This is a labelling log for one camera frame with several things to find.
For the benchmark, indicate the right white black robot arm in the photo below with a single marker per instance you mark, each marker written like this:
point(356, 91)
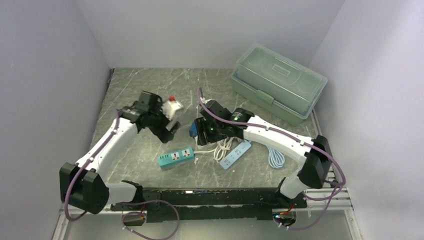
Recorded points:
point(313, 155)

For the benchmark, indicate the blue cube adapter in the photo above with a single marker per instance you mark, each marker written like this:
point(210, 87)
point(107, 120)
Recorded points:
point(193, 133)

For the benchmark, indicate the light blue power strip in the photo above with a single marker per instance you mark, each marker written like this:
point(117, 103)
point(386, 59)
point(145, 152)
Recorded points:
point(276, 159)

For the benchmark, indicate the green plastic toolbox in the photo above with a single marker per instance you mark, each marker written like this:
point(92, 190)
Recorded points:
point(277, 84)

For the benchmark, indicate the white cube socket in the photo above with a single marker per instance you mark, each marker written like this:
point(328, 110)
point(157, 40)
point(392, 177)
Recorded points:
point(171, 124)

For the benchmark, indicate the black base frame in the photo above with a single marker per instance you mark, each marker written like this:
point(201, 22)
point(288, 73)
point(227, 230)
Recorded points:
point(162, 204)

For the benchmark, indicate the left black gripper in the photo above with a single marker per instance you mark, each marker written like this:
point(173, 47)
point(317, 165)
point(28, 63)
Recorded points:
point(167, 135)

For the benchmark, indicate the teal power strip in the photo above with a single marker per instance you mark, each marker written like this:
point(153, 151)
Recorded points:
point(168, 160)

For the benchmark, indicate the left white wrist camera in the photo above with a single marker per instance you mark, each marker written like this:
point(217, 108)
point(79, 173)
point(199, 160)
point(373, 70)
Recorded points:
point(171, 108)

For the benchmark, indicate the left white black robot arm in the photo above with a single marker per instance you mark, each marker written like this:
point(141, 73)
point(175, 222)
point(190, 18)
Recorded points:
point(82, 184)

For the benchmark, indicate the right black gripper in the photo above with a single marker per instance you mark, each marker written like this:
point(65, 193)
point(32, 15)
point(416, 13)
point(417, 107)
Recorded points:
point(202, 123)

